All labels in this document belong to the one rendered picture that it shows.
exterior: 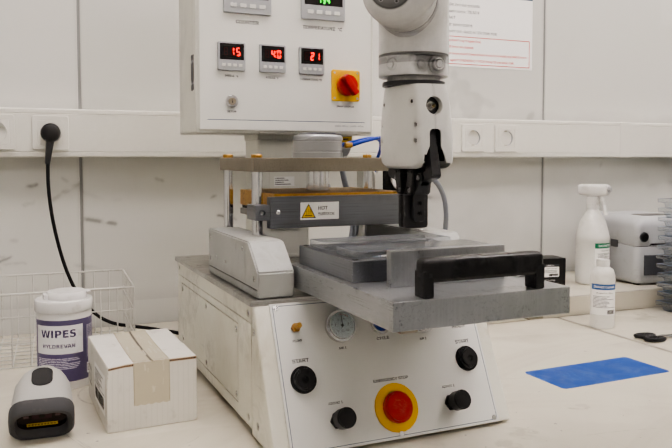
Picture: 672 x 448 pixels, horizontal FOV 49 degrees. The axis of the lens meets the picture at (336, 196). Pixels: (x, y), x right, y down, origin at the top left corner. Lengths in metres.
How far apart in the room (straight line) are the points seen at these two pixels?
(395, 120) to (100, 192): 0.90
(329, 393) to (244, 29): 0.63
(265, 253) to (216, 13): 0.47
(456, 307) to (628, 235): 1.24
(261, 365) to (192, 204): 0.80
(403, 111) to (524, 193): 1.22
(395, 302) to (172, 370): 0.41
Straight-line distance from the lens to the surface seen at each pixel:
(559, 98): 2.13
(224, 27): 1.27
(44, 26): 1.66
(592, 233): 1.91
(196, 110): 1.24
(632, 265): 1.96
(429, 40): 0.86
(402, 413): 0.97
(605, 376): 1.32
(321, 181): 1.15
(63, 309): 1.21
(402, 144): 0.87
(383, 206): 1.10
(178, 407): 1.06
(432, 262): 0.74
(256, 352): 0.94
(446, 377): 1.02
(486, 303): 0.78
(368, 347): 0.98
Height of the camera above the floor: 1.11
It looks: 3 degrees down
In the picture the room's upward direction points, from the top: straight up
